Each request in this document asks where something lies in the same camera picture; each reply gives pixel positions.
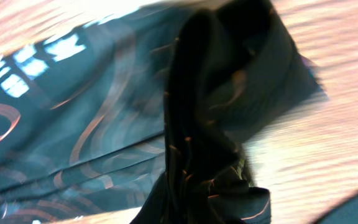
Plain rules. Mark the black orange patterned jersey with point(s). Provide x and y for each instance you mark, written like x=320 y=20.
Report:
x=147 y=110

